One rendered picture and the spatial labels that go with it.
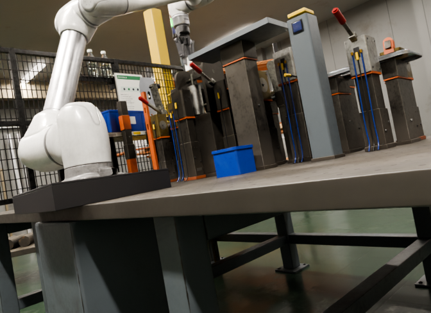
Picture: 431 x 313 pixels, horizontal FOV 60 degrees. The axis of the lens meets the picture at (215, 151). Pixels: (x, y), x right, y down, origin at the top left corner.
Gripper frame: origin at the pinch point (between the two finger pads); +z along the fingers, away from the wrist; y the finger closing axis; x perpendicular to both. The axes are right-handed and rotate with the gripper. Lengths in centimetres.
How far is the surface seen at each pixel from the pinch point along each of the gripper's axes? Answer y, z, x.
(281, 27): -32, 15, -76
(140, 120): -1, 20, 48
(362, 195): -97, 62, -119
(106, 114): -25, 16, 47
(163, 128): -17.7, 32.1, 8.4
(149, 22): 42, -60, 75
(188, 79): -21.5, 15.2, -19.6
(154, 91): -17.5, 12.3, 10.1
